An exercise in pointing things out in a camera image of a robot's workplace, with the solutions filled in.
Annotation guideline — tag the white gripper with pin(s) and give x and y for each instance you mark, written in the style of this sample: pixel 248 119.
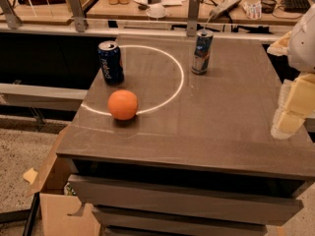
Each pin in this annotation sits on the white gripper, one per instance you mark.
pixel 303 46

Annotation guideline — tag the redbull can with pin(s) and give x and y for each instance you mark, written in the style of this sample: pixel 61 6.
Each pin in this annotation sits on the redbull can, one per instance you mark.
pixel 202 51

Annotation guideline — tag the blue pepsi can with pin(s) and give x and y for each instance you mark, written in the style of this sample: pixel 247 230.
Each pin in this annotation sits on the blue pepsi can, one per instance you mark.
pixel 110 62

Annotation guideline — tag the black mesh cup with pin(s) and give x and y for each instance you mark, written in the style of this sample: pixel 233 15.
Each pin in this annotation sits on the black mesh cup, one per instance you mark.
pixel 268 6

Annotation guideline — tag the white red packet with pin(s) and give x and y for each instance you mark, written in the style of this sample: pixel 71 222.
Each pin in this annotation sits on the white red packet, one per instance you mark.
pixel 253 11

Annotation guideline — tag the black keyboard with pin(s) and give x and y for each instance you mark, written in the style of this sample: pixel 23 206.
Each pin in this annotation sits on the black keyboard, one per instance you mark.
pixel 296 6

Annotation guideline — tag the grey power strip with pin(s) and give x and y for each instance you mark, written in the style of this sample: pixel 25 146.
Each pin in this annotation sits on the grey power strip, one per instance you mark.
pixel 225 6

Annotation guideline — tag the grey drawer cabinet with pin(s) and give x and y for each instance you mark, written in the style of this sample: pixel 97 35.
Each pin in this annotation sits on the grey drawer cabinet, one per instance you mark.
pixel 199 158

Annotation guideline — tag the white bowl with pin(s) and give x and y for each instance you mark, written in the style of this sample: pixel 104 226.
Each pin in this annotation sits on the white bowl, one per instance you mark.
pixel 156 11

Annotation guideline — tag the orange ball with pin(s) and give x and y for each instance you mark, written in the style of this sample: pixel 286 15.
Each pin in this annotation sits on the orange ball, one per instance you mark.
pixel 123 104

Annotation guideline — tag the cardboard box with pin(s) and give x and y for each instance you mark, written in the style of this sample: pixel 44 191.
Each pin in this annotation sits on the cardboard box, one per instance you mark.
pixel 61 215

